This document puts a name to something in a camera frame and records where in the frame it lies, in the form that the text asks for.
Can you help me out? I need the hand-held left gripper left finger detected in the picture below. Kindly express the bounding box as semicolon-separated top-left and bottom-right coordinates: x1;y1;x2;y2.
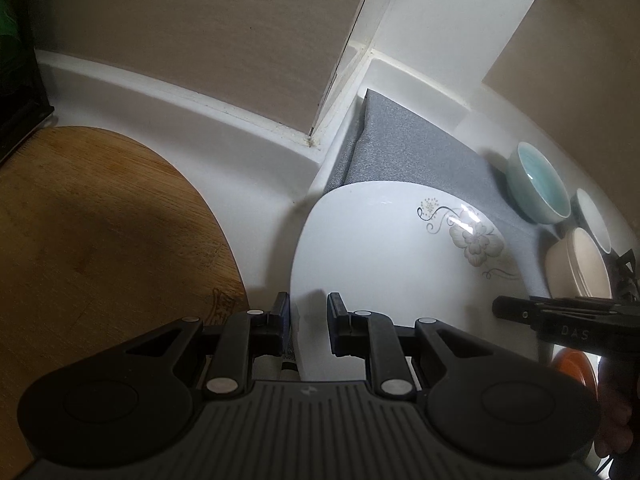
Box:
121;292;292;395

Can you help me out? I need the person's right hand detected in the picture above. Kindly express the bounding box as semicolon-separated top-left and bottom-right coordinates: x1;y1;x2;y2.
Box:
594;355;640;461

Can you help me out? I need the white-inside blue-rimmed bowl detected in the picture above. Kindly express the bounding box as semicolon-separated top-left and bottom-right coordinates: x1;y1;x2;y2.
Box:
570;188;613;256

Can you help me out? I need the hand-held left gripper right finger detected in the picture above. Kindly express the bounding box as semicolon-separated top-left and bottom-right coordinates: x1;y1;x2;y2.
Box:
326;292;496;396

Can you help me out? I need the celadon green bowl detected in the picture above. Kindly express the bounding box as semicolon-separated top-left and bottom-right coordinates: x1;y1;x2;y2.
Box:
506;141;572;224

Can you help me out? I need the black framed dark panel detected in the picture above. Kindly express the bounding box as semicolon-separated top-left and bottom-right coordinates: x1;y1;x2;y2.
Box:
0;0;56;166

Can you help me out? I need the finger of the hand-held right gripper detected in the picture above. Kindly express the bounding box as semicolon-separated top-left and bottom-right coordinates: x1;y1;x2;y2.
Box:
492;296;540;323

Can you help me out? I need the beige bowl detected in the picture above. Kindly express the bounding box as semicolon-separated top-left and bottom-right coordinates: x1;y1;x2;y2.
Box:
544;227;614;301

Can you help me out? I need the grey cloth mat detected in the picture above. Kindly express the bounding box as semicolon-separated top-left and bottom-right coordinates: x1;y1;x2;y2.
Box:
324;88;553;298

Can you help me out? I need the orange plate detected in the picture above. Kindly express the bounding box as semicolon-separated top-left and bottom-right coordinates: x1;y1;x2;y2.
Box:
550;349;599;397

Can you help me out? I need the white flower-print plate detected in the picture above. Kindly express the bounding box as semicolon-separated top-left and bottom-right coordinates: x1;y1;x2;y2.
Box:
290;181;553;381

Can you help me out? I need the round wooden cutting board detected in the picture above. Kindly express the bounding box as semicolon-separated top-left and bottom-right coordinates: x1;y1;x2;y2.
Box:
0;126;250;466

